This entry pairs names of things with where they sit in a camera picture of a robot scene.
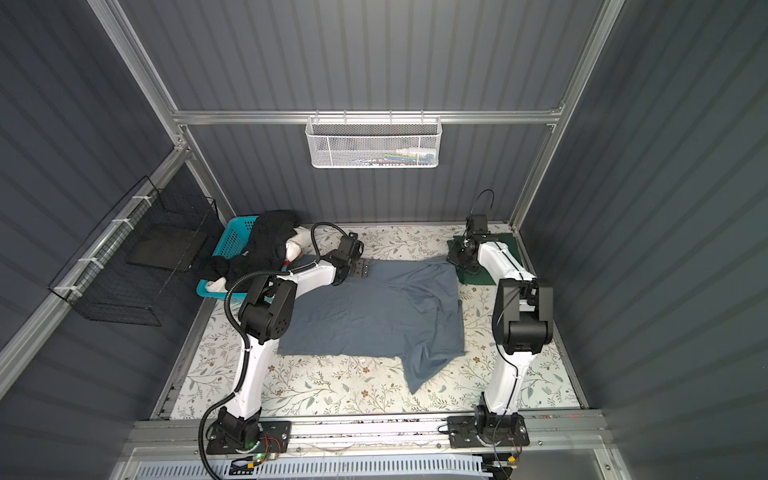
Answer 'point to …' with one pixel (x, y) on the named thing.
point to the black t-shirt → (265, 252)
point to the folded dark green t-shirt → (482, 277)
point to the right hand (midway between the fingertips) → (457, 259)
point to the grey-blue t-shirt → (407, 309)
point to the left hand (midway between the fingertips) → (352, 262)
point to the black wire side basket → (142, 259)
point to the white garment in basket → (297, 243)
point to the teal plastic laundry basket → (234, 241)
